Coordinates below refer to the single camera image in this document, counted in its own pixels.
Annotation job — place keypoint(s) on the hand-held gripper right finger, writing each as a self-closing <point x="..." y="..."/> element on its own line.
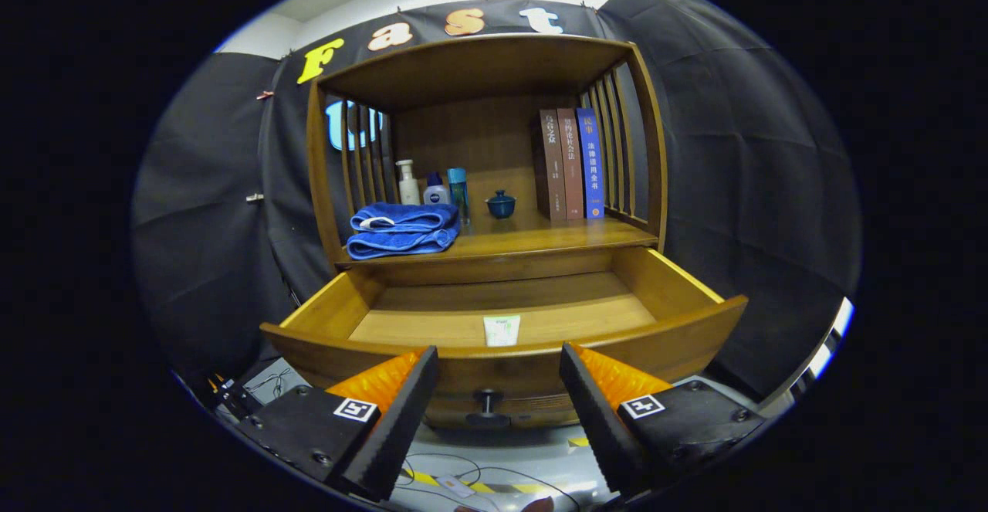
<point x="596" y="419"/>

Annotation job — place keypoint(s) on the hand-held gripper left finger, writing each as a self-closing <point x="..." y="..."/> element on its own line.
<point x="394" y="419"/>

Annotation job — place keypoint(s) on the wooden drawer with black knob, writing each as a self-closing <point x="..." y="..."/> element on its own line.
<point x="579" y="311"/>

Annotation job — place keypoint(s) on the white tube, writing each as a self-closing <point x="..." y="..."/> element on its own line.
<point x="502" y="331"/>

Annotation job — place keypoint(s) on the wooden countertop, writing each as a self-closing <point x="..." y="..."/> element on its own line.
<point x="532" y="235"/>

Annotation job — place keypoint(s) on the wooden cabinet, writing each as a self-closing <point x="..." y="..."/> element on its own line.
<point x="478" y="133"/>

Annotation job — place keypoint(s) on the black device on floor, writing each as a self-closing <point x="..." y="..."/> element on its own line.
<point x="235" y="400"/>

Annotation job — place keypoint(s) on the folded blue towel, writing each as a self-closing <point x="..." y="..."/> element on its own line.
<point x="401" y="230"/>

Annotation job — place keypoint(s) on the small bottle with blue cap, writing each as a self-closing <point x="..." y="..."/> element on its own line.
<point x="436" y="194"/>

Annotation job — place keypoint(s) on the white pump bottle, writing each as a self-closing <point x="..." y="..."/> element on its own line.
<point x="407" y="188"/>

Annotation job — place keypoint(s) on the blue lidded pot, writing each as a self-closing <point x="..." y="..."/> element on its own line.
<point x="501" y="206"/>

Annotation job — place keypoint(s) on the teal bottle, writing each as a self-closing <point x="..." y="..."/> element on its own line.
<point x="458" y="191"/>

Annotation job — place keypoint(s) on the blue book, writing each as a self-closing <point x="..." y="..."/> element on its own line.
<point x="592" y="164"/>

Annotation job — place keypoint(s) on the reddish brown book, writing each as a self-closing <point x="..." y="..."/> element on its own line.
<point x="572" y="164"/>

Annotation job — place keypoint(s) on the dark brown book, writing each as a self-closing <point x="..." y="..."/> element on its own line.
<point x="551" y="164"/>

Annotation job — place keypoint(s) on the white panel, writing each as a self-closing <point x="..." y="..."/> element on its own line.
<point x="837" y="327"/>

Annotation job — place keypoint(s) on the black backdrop cloth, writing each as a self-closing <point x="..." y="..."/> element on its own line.
<point x="201" y="188"/>

